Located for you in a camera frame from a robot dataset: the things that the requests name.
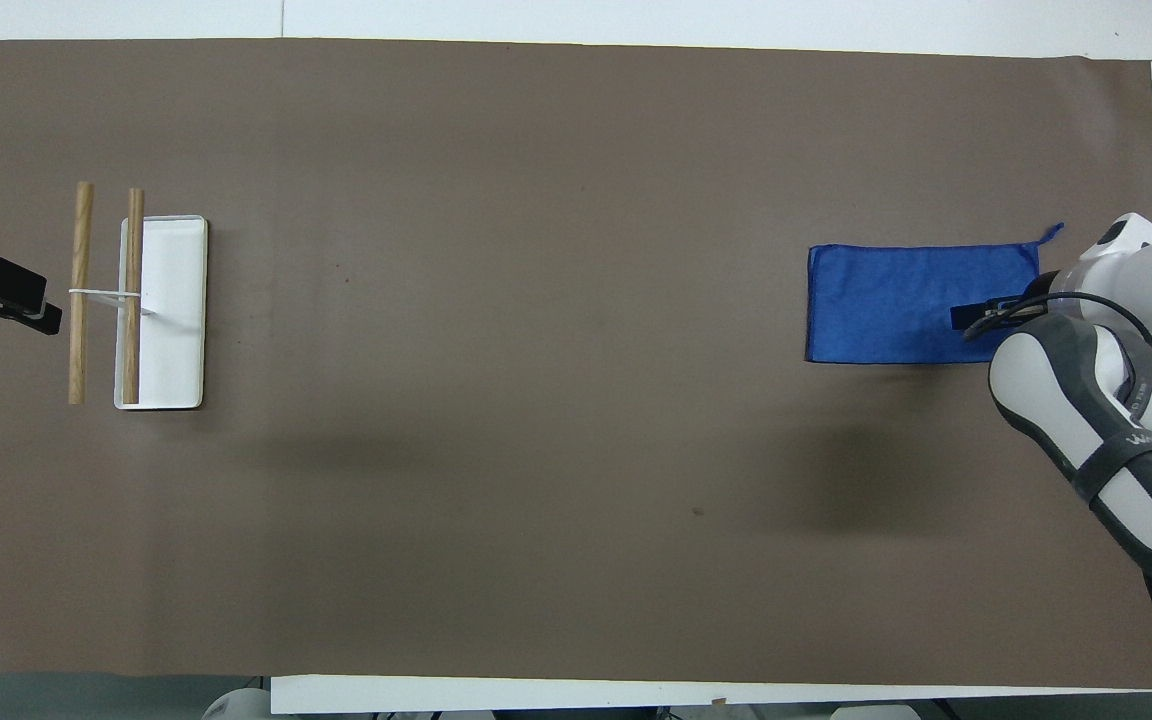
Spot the white rack with wooden bars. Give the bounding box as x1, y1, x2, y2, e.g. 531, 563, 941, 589
68, 181, 209, 411

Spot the blue towel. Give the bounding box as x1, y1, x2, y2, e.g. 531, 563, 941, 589
805, 222, 1066, 366

